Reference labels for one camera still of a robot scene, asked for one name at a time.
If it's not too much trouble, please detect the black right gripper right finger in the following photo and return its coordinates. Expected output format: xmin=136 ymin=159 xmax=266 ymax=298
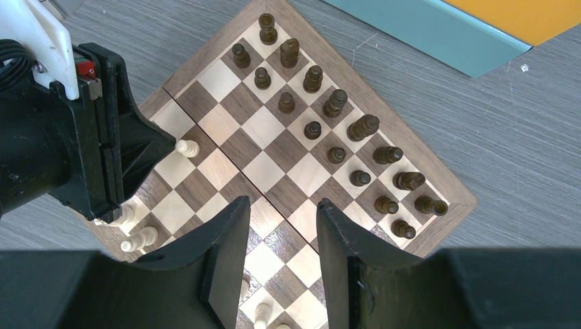
xmin=316 ymin=199 xmax=580 ymax=328

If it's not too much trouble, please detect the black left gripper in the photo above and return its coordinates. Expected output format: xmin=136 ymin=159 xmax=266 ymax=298
xmin=1 ymin=39 xmax=176 ymax=220

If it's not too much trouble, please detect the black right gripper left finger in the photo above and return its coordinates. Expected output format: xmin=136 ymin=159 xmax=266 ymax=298
xmin=1 ymin=196 xmax=250 ymax=328

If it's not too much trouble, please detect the white chess rook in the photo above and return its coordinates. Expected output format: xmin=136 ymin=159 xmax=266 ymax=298
xmin=92 ymin=205 xmax=135 ymax=227

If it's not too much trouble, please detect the white chess pawn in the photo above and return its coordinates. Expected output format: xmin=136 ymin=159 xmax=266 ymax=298
xmin=175 ymin=139 xmax=200 ymax=158

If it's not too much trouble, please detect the wooden chess board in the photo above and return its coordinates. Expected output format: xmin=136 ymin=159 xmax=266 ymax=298
xmin=88 ymin=1 xmax=476 ymax=328

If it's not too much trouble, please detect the teal plastic box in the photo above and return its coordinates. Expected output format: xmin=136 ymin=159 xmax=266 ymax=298
xmin=329 ymin=0 xmax=532 ymax=77

